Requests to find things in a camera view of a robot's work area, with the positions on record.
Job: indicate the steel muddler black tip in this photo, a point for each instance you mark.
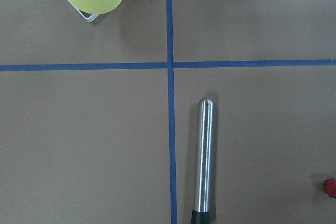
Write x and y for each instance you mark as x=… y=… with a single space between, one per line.
x=203 y=210

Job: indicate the red strawberry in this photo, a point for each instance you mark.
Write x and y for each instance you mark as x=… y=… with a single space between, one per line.
x=329 y=187

